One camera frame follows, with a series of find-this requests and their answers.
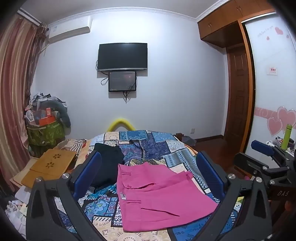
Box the grey neck pillow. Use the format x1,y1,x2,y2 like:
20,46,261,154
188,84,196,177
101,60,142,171
50,100,72,128

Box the wooden lap desk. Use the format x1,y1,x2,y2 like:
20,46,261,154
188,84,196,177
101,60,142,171
22,148,78,188

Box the red box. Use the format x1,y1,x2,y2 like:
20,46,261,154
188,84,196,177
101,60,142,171
35,108,56,127

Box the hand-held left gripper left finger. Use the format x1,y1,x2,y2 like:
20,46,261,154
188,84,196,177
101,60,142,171
25,151,109,241

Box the green bottle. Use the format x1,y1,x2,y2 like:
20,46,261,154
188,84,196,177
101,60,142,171
281,124,293,151

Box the white air conditioner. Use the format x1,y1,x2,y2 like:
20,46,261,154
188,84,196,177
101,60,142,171
45,19,93,43

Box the pink pants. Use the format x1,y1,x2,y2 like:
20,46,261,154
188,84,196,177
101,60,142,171
117,162,219,232

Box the wooden wardrobe cabinet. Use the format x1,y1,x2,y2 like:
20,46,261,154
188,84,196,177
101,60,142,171
196,0,278,153

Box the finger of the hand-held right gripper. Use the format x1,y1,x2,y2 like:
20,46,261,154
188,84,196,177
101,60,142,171
251,140,289,166
233,152,289,183

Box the white heart-print sliding door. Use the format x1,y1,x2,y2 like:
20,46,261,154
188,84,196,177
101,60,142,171
240,10,296,158

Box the yellow foam tube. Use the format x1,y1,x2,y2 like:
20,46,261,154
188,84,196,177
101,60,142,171
109,119,135,132

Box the dark folded garment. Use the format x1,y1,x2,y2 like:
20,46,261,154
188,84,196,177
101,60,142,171
89,142,125,188

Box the pile of clothes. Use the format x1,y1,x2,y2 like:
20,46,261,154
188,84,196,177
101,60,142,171
24,93,67,116

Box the green fabric basket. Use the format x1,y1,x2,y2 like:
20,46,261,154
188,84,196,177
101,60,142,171
26,120,66,151

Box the pile of papers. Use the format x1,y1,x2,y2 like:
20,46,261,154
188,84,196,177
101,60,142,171
5,185,30,234

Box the grey cloth on floor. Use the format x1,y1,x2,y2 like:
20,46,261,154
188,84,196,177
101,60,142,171
181,136,197,146

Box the striped pink curtain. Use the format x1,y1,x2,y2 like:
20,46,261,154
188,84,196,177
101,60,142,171
0,14,49,186

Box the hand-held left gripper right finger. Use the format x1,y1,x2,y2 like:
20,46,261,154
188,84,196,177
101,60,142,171
195,151,273,241

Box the small black wall monitor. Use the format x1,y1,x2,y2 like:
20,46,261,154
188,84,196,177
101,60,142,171
108,71,137,92

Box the brown striped cloth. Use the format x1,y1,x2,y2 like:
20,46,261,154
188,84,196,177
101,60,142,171
55,138,86,151

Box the blue patchwork bedspread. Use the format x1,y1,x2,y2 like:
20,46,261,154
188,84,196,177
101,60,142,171
54,130,245,241

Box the brown wooden door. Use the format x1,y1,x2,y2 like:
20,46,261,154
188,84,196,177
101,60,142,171
223,44,251,142

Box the black wall television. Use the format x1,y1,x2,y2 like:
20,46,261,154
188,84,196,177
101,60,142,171
97,43,148,72

